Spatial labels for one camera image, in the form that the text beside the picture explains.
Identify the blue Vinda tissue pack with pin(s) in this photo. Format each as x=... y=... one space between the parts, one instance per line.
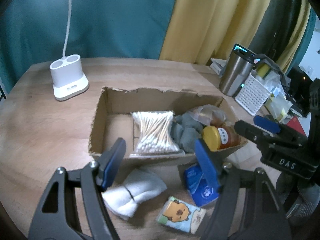
x=201 y=193

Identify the stainless steel tumbler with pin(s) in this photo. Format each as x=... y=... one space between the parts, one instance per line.
x=237 y=69

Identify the teal curtain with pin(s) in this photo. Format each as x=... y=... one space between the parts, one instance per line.
x=35 y=31

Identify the white perforated basket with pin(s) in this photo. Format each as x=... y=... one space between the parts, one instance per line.
x=252 y=95

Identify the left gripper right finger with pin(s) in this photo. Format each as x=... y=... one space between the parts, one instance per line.
x=247 y=207

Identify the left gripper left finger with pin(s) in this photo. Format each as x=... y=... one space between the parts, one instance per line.
x=56 y=215

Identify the torn cardboard box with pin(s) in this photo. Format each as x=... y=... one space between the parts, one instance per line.
x=113 y=119

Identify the yellow green sponge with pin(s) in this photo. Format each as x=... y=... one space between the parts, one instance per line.
x=263 y=70

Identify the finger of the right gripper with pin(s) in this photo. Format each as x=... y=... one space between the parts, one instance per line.
x=267 y=123
x=262 y=139

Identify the grey knitted socks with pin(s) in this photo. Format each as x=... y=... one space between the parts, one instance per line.
x=185 y=130

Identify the yellow lid jar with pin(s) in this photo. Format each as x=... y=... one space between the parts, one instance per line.
x=219 y=138

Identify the yellow curtain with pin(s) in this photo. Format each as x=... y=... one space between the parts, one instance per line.
x=203 y=29

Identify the cotton swab bag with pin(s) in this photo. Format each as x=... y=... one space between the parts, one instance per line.
x=154 y=135

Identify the white socks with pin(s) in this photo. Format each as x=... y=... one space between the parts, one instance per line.
x=138 y=187

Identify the clear plastic snack bag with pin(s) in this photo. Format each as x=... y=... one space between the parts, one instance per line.
x=210 y=115

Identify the red box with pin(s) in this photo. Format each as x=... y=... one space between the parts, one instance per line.
x=296 y=125

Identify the white desk lamp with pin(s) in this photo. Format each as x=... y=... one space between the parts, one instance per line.
x=69 y=80

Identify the black monitor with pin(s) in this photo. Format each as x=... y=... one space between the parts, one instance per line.
x=299 y=90

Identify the cartoon tissue pack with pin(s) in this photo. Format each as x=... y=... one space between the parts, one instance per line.
x=180 y=215

